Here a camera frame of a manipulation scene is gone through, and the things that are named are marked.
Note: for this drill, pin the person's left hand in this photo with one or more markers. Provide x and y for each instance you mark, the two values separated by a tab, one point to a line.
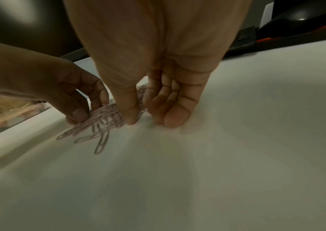
37	74

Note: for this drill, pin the person's right hand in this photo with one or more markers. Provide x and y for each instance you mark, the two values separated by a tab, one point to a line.
157	40

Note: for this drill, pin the pile of blue pink paperclips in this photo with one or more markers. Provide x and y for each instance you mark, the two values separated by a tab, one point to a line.
105	117

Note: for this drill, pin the floral orange tin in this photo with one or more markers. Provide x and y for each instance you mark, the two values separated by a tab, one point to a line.
6	115

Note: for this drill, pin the black computer mouse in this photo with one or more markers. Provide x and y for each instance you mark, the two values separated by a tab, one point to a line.
297	21

